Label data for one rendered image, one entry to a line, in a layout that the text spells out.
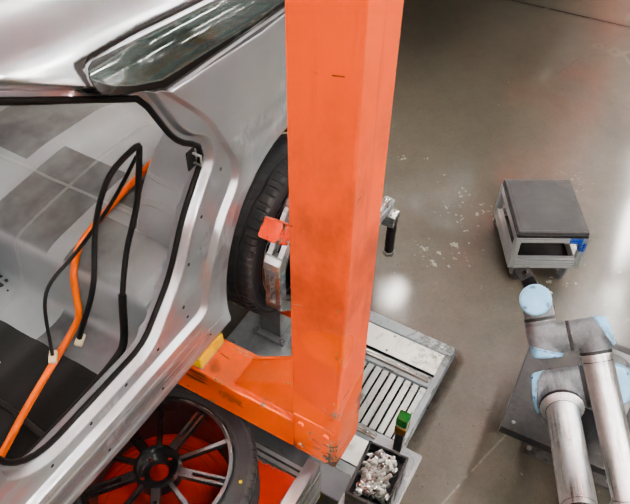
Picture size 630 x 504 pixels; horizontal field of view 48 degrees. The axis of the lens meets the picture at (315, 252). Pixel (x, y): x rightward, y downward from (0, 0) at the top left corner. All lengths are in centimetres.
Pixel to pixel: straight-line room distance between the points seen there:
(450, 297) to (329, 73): 237
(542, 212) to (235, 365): 182
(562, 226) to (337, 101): 235
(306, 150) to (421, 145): 302
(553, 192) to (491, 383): 105
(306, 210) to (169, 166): 83
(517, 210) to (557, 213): 19
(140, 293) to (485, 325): 182
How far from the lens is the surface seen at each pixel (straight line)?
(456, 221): 394
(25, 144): 283
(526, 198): 365
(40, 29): 162
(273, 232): 221
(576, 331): 217
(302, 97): 136
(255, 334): 305
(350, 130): 134
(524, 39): 569
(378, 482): 232
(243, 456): 243
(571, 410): 258
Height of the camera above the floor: 265
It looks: 46 degrees down
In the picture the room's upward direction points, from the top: 1 degrees clockwise
